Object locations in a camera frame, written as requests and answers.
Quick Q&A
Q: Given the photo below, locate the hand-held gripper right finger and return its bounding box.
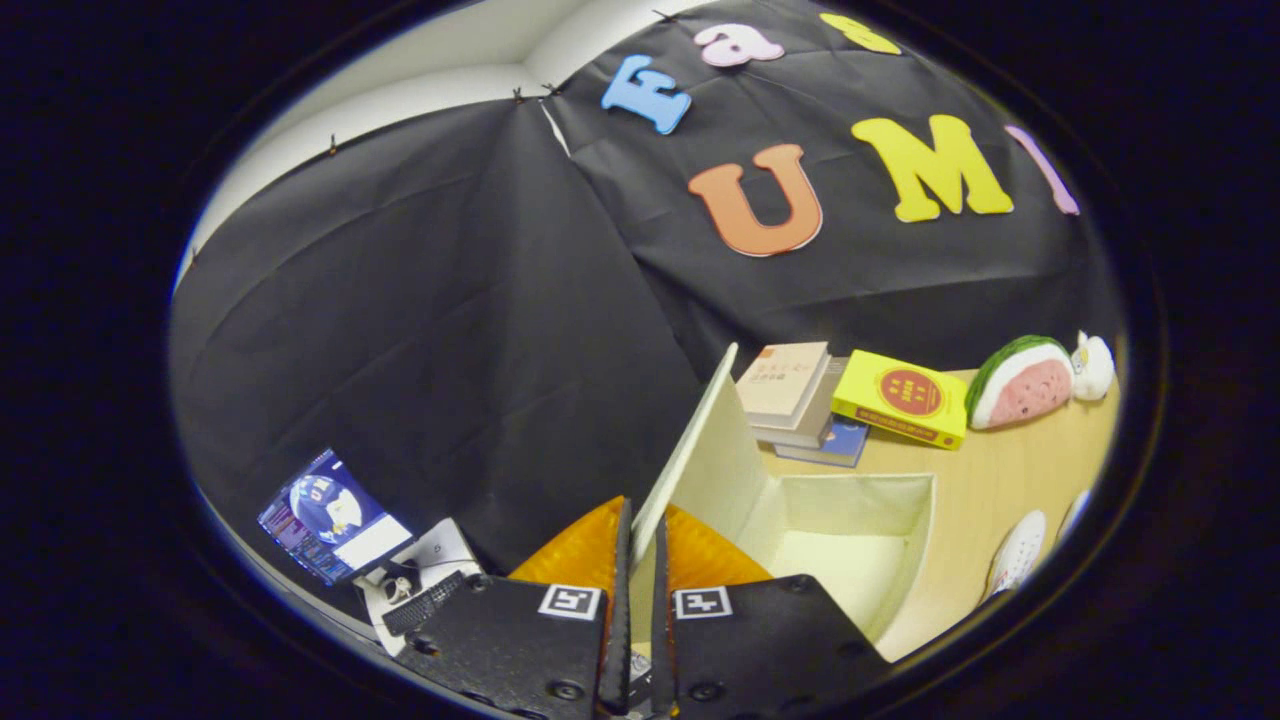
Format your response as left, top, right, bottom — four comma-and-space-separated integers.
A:
650, 505, 891, 720

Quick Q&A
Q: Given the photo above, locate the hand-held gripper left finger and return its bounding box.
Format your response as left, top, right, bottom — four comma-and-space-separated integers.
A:
400, 497, 633, 720

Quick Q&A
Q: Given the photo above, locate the cream fabric storage box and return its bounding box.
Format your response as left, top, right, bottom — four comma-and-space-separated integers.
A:
630, 343, 938, 643

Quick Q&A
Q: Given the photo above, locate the white canvas shoe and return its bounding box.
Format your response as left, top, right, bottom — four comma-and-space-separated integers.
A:
985, 510, 1048, 601
1055, 488, 1093, 541

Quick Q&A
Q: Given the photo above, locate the blue book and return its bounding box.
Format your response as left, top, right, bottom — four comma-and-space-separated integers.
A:
773, 415, 871, 469

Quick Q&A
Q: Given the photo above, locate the grey book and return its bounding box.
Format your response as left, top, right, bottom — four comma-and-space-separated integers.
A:
750, 357, 851, 449

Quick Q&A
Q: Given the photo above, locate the yellow book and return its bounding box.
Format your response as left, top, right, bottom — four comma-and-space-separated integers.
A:
830, 349, 969, 451

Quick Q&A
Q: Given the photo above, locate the watermelon slice plush toy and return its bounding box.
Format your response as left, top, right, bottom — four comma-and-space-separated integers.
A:
965, 335, 1076, 431

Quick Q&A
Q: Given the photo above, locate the white plush toy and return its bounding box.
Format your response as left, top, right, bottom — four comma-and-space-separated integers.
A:
1070, 330, 1116, 403

